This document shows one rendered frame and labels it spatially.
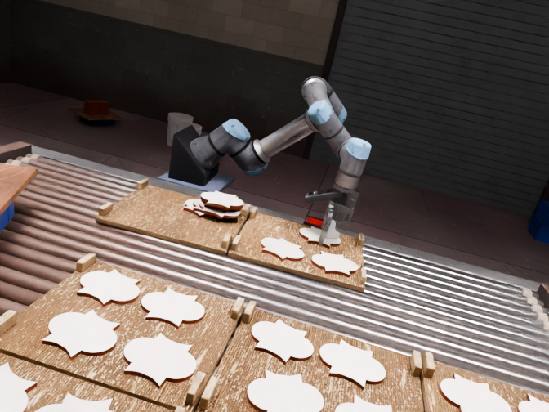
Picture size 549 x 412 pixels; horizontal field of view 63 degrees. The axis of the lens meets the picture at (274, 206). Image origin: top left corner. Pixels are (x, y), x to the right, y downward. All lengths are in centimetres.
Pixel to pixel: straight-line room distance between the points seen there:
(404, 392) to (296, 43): 546
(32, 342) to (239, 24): 566
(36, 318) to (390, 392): 73
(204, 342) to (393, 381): 41
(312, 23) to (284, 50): 48
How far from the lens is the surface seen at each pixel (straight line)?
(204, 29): 649
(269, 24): 623
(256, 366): 96
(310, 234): 153
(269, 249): 137
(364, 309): 127
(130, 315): 104
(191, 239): 137
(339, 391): 97
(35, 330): 101
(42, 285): 117
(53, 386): 90
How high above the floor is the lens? 156
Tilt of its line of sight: 21 degrees down
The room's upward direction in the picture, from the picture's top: 12 degrees clockwise
